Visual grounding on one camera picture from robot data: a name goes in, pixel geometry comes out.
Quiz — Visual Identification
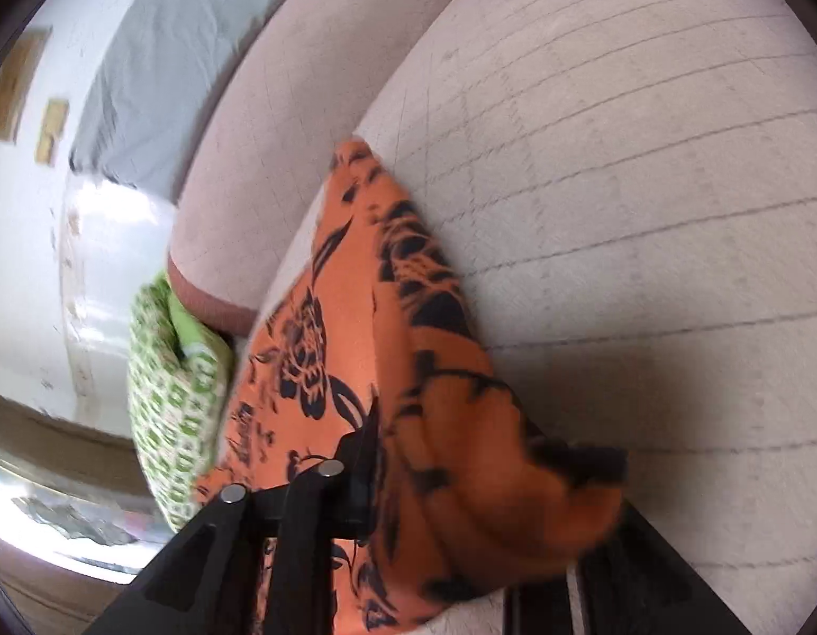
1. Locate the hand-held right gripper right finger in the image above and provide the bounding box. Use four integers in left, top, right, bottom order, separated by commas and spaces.
504, 504, 747, 635

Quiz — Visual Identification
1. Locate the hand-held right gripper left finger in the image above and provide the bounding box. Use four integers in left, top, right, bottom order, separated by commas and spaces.
107, 410, 384, 635

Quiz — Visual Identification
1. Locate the orange floral shirt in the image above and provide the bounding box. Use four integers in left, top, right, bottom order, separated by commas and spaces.
190, 135, 631, 635

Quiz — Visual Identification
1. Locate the green checked pillow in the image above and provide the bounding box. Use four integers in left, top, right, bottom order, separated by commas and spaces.
126, 268, 239, 534

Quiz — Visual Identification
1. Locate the pink bolster cushion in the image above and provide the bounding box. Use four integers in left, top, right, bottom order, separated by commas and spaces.
166, 0, 484, 340

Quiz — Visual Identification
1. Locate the bed with pink quilted cover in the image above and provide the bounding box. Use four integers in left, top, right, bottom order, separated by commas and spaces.
250, 0, 817, 635

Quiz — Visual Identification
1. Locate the grey pillow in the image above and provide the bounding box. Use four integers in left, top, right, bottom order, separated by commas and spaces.
68, 0, 337, 207

